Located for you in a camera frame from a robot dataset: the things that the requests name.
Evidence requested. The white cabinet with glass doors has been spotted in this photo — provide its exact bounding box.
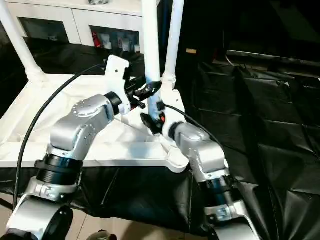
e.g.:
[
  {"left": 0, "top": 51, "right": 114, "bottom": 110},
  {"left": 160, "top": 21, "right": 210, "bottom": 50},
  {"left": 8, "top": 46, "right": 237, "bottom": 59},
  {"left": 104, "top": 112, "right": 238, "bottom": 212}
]
[{"left": 0, "top": 0, "right": 162, "bottom": 55}]

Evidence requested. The grey left robot foot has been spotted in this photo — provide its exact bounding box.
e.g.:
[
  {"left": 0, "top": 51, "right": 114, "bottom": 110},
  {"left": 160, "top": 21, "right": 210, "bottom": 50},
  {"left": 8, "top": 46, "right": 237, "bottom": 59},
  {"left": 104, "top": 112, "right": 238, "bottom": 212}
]
[{"left": 87, "top": 230, "right": 119, "bottom": 240}]

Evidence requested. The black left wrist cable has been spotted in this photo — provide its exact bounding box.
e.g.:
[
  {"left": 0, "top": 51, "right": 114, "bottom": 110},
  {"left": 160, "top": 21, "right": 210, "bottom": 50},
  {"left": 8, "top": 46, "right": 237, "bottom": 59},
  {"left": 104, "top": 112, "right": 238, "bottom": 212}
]
[{"left": 12, "top": 62, "right": 109, "bottom": 211}]

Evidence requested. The white plastic table top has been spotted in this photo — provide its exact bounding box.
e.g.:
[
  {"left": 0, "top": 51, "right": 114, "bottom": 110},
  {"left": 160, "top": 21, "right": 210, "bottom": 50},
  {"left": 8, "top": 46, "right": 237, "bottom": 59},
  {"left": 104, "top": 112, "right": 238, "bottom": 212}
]
[{"left": 0, "top": 74, "right": 190, "bottom": 174}]

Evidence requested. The large black screen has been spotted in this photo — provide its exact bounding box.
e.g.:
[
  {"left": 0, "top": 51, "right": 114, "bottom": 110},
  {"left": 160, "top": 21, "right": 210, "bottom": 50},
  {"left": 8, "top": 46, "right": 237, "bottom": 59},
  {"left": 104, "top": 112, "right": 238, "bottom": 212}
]
[{"left": 182, "top": 0, "right": 320, "bottom": 63}]

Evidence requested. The white plastic table leg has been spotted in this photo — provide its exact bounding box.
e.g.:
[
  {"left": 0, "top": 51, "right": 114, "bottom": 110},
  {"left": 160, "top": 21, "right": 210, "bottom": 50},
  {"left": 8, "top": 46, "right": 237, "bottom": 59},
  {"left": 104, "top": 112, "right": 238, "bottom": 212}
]
[
  {"left": 161, "top": 0, "right": 186, "bottom": 92},
  {"left": 0, "top": 0, "right": 47, "bottom": 86},
  {"left": 141, "top": 0, "right": 166, "bottom": 135}
]

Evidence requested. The black plastic mat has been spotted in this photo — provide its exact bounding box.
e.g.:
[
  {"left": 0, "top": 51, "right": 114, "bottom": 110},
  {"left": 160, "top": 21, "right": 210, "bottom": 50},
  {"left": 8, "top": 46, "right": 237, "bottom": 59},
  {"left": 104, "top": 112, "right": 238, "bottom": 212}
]
[{"left": 0, "top": 39, "right": 320, "bottom": 238}]

